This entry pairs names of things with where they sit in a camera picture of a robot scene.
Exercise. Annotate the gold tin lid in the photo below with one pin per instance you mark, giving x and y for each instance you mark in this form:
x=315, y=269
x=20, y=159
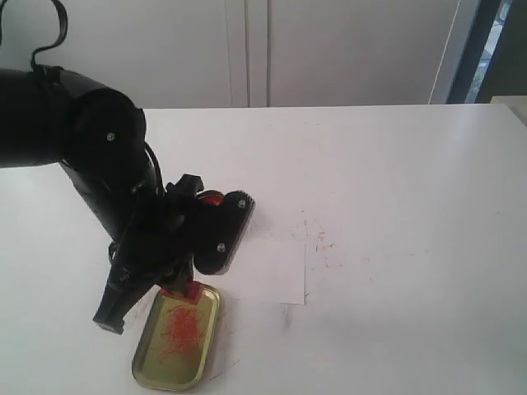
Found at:
x=173, y=349

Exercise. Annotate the red rubber stamp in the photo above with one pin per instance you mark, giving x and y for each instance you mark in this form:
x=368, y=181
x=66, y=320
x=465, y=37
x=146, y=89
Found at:
x=193, y=291

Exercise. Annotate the beige side table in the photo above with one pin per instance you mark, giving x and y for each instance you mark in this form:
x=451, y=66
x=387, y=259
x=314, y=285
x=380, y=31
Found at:
x=516, y=103

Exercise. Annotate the red ink pad tin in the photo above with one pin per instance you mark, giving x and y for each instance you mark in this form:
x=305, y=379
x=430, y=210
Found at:
x=211, y=197

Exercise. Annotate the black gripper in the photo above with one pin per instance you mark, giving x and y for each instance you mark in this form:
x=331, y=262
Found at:
x=144, y=254

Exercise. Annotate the white cabinet doors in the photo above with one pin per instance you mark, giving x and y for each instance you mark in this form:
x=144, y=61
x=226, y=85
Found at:
x=211, y=54

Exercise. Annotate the white paper sheet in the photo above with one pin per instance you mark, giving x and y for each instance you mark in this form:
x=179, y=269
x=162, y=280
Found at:
x=266, y=271

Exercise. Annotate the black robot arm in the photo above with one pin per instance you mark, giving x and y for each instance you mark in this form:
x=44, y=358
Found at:
x=97, y=135

